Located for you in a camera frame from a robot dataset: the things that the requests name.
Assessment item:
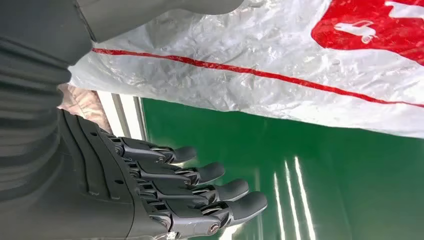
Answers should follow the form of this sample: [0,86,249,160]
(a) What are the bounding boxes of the green conveyor belt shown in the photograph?
[141,97,424,240]

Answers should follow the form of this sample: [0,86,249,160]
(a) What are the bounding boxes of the silver conveyor frame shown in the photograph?
[96,90,149,142]

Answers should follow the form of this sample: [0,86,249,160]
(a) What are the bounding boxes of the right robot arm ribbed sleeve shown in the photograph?
[0,0,94,213]

